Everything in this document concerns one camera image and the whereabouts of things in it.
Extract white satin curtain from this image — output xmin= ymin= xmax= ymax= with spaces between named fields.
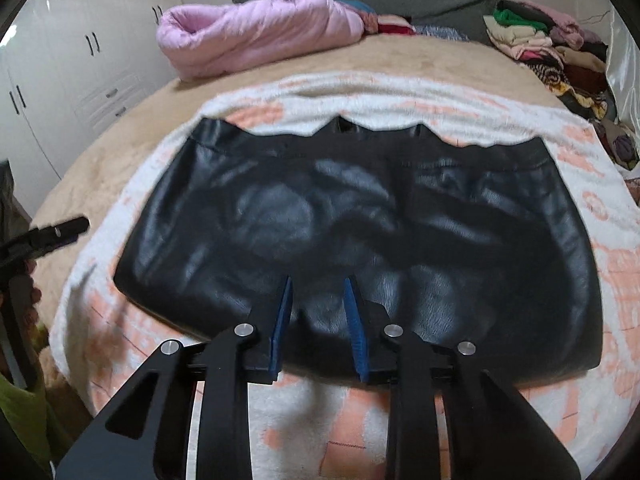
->
xmin=606 ymin=9 xmax=640 ymax=136

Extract pink quilted comforter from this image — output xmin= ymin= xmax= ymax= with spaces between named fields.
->
xmin=156 ymin=0 xmax=366 ymax=81

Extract tan bed sheet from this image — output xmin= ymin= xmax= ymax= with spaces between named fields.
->
xmin=29 ymin=32 xmax=572 ymax=331

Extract person's left hand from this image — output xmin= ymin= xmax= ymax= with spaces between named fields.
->
xmin=8 ymin=260 xmax=41 ymax=388

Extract black leather jacket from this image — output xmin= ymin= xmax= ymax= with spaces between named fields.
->
xmin=114 ymin=117 xmax=603 ymax=382

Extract red and blue clothes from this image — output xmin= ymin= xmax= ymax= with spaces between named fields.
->
xmin=337 ymin=0 xmax=469 ymax=41

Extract pile of mixed clothes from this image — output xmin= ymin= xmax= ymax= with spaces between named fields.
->
xmin=483 ymin=0 xmax=639 ymax=172

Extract green left sleeve forearm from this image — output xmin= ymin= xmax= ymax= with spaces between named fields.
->
xmin=1 ymin=372 xmax=53 ymax=479

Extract white orange patterned blanket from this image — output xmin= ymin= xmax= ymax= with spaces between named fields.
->
xmin=51 ymin=72 xmax=639 ymax=479

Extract white glossy wardrobe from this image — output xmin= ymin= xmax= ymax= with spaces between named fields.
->
xmin=1 ymin=0 xmax=182 ymax=216

